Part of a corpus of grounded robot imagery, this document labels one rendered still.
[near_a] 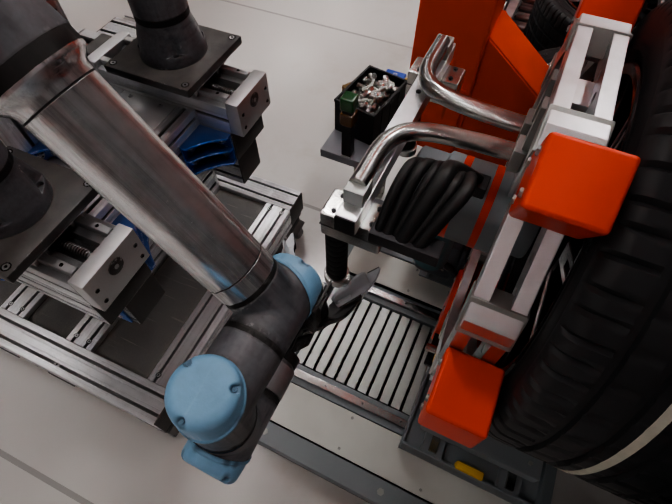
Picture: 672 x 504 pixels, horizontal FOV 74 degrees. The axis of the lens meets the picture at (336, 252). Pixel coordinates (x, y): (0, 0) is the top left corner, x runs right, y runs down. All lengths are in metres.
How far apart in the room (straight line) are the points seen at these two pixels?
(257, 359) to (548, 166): 0.33
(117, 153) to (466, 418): 0.46
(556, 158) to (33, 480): 1.56
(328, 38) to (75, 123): 2.36
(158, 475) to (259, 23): 2.30
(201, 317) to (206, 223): 0.94
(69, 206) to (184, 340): 0.59
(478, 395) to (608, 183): 0.29
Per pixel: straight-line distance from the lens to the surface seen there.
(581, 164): 0.43
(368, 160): 0.58
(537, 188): 0.42
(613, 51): 0.65
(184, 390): 0.46
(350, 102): 1.23
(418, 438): 1.32
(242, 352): 0.48
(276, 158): 2.03
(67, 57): 0.43
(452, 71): 0.85
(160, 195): 0.43
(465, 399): 0.58
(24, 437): 1.73
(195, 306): 1.42
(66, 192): 0.93
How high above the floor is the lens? 1.43
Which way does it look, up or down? 57 degrees down
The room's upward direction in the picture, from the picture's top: straight up
